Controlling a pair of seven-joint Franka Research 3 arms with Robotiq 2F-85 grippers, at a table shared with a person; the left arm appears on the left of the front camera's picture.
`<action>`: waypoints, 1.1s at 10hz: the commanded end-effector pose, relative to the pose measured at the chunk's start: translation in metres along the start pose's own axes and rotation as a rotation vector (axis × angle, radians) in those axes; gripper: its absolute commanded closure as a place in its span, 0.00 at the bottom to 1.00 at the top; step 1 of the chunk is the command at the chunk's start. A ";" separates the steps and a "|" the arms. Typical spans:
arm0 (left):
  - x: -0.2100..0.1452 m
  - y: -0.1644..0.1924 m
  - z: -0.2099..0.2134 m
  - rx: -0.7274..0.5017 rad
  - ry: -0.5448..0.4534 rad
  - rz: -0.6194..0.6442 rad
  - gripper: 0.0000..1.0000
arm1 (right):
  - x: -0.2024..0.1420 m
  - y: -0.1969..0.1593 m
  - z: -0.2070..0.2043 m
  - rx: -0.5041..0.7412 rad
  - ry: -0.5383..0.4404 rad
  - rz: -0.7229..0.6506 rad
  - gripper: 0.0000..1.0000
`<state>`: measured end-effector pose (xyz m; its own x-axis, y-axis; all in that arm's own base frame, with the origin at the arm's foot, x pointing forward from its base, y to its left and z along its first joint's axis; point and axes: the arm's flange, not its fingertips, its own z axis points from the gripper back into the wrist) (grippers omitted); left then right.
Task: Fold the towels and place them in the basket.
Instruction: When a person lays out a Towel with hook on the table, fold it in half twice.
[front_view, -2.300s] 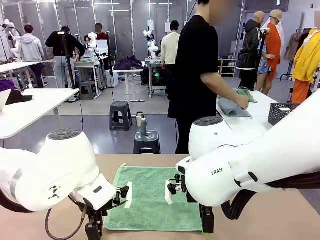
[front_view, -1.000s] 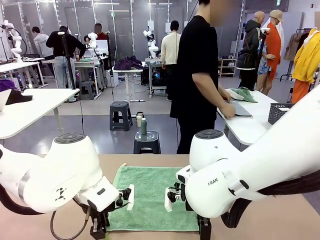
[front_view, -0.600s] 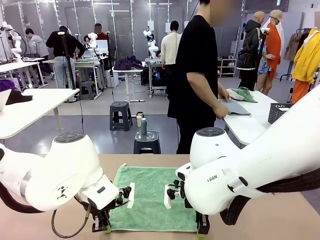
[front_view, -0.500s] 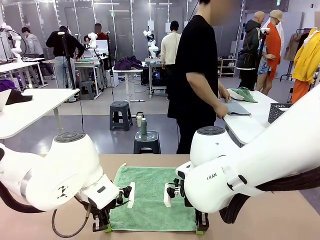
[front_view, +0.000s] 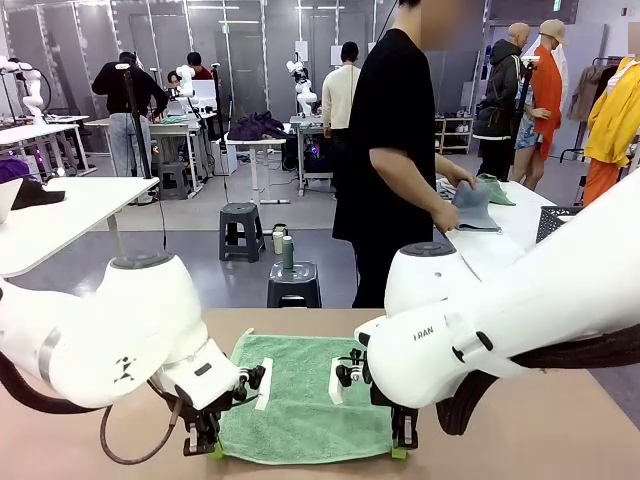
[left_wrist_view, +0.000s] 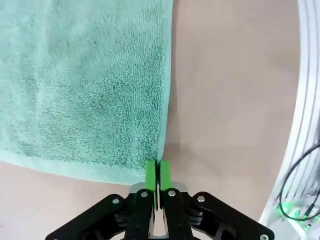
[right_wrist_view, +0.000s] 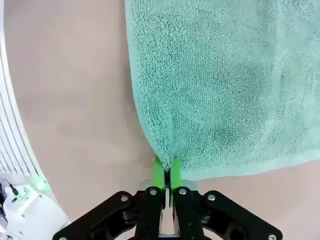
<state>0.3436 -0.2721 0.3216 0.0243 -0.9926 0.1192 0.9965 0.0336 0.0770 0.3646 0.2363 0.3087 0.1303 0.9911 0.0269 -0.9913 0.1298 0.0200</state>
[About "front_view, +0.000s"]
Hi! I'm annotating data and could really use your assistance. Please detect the mannequin in dark jacket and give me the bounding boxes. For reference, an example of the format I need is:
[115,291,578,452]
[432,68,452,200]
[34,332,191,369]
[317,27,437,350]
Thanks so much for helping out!
[472,22,532,182]

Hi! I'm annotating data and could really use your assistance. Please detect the dark woven plastic basket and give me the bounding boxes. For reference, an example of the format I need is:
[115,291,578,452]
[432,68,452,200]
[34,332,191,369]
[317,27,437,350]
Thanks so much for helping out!
[535,205,587,245]

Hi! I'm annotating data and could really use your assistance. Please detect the man in black with cap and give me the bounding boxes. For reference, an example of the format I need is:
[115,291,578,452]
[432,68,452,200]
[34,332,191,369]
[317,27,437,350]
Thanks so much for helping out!
[91,49,170,179]

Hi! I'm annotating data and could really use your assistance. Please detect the grey stool under desk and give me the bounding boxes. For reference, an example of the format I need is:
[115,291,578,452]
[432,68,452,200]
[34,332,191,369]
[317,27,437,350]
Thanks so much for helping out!
[157,160,192,201]

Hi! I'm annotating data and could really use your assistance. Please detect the white desk with purple clothes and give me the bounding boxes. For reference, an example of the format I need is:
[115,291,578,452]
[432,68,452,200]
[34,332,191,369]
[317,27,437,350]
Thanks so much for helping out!
[224,134,292,206]

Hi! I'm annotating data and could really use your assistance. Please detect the long white workbench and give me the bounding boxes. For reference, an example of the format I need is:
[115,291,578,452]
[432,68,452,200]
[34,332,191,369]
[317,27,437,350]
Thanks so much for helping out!
[0,115,99,177]

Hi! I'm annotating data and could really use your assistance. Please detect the black cloth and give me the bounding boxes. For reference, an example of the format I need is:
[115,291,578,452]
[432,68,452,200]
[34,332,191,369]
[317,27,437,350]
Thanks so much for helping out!
[10,178,67,211]

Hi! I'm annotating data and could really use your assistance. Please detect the white computer tower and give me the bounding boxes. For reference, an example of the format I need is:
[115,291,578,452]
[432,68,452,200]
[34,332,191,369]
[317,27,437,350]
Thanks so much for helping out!
[212,138,239,176]

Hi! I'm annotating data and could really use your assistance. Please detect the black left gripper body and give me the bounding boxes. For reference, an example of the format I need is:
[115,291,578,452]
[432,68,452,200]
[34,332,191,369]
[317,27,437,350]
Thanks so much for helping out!
[164,393,236,432]

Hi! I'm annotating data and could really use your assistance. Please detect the dark grey plastic stool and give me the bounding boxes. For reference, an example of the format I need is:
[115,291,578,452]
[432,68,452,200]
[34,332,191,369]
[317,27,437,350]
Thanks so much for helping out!
[218,202,267,264]
[266,260,323,309]

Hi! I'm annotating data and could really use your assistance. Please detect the black tripod by mannequins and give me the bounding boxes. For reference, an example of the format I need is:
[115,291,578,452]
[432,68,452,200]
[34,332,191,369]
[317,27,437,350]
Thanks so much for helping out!
[514,55,543,147]

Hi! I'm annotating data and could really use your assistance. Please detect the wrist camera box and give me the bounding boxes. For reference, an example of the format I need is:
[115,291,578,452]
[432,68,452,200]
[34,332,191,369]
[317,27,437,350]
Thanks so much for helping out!
[253,357,274,413]
[328,356,347,406]

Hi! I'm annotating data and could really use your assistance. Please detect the person's left forearm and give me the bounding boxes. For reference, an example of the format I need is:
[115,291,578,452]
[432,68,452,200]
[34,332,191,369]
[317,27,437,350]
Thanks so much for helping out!
[433,153,459,180]

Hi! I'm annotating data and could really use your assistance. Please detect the grey desk with robot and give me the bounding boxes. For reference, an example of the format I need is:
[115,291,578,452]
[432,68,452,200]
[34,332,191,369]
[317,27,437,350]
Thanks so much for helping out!
[147,115,208,199]

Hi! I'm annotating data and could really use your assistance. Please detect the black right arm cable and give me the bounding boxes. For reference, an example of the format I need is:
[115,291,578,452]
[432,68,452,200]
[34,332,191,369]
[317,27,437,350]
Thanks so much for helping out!
[433,327,640,437]

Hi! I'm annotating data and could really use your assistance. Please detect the person's right forearm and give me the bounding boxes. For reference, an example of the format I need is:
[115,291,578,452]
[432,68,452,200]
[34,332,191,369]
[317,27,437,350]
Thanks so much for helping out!
[393,168,445,225]

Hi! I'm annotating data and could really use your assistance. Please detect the computer with coloured lights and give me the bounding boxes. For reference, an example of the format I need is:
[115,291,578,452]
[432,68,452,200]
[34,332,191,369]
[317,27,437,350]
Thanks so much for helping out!
[282,135,334,176]

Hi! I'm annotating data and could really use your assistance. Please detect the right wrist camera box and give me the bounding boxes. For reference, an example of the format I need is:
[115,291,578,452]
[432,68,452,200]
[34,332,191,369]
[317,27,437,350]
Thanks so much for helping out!
[328,356,347,406]

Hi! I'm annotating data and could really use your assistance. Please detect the person in cream sweater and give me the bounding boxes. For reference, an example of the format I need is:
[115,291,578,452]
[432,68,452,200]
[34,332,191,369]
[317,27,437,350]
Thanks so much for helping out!
[321,41,363,147]

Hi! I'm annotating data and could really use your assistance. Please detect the black camera tripod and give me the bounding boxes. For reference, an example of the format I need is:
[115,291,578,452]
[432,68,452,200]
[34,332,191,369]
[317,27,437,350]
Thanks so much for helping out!
[209,62,230,176]
[114,62,154,180]

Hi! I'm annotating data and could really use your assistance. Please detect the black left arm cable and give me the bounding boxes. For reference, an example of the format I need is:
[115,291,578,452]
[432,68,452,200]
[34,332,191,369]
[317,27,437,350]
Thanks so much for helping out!
[0,349,182,465]

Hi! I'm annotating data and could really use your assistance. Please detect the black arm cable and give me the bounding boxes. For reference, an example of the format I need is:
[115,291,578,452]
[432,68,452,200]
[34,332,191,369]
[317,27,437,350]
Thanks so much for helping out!
[0,349,182,465]
[433,327,640,437]

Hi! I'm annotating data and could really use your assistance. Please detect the yellow jacket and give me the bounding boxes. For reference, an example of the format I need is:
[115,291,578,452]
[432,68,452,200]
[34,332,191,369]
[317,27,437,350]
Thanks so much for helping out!
[583,56,640,169]

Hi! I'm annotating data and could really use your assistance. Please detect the person in red shirt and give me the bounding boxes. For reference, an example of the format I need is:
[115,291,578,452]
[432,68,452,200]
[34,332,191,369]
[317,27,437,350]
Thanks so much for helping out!
[186,51,214,82]

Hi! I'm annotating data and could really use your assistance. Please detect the person's right hand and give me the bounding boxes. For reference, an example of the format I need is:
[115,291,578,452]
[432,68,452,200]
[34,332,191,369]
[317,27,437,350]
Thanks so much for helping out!
[430,200,463,236]

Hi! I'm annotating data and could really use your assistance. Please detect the orange trousers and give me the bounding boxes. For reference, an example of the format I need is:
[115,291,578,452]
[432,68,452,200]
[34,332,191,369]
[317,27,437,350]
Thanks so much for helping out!
[582,158,625,207]

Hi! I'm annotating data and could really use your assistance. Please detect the person in black t-shirt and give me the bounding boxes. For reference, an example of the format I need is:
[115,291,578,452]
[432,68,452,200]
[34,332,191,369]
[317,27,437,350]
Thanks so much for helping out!
[332,0,481,309]

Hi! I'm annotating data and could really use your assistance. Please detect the grey robot stand table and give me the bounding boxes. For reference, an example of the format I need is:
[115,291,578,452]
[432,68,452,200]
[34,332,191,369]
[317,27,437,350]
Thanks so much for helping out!
[289,113,335,197]

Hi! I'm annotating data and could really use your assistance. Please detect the mannequin in orange garment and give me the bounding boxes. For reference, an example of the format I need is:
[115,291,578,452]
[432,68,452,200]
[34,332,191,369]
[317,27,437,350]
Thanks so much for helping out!
[509,18,570,192]

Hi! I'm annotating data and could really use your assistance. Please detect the purple clothes pile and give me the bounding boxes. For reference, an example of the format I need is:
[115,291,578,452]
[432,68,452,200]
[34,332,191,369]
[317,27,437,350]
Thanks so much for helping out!
[227,110,290,143]

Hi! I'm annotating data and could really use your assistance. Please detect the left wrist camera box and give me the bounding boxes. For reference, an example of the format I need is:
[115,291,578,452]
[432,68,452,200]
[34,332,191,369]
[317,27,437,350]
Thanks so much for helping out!
[253,357,274,413]

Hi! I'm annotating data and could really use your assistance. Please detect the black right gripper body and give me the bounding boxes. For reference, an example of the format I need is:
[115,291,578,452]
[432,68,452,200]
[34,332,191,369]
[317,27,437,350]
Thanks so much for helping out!
[369,386,421,419]

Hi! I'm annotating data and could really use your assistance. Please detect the brown coat on rack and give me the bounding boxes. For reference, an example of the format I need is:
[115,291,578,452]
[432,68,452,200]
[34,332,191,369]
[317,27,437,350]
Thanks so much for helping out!
[568,63,607,124]

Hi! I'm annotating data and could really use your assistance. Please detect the shoe rack with shoes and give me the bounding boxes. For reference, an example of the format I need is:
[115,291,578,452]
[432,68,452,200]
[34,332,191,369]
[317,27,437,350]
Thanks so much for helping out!
[433,113,474,155]

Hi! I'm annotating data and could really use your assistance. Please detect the grey-blue towel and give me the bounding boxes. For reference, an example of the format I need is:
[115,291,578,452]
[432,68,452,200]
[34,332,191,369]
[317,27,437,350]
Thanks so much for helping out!
[452,179,504,235]

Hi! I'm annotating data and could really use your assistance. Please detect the white angled panel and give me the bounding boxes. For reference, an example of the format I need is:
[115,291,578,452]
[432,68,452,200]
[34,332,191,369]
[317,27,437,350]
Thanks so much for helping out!
[0,177,25,225]

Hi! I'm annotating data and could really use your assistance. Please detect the thin black floor cable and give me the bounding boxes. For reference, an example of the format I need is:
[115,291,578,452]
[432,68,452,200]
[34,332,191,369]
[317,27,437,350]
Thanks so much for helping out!
[157,197,169,252]

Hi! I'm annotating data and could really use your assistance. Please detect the person's left hand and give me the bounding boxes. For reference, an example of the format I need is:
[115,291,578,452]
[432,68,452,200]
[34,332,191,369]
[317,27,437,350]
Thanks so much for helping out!
[444,169,481,194]

